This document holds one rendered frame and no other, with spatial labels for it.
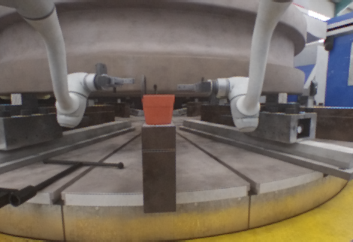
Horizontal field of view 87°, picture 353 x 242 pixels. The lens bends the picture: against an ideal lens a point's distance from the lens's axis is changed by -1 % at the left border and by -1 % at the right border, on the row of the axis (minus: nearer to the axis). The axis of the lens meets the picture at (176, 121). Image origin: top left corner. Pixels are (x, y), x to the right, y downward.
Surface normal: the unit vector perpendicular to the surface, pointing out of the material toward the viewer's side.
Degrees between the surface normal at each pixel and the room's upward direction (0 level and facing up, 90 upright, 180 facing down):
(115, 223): 90
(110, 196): 90
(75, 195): 90
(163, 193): 90
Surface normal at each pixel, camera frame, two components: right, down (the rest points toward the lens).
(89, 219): -0.04, 0.12
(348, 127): -0.64, 0.10
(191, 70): 0.21, 0.11
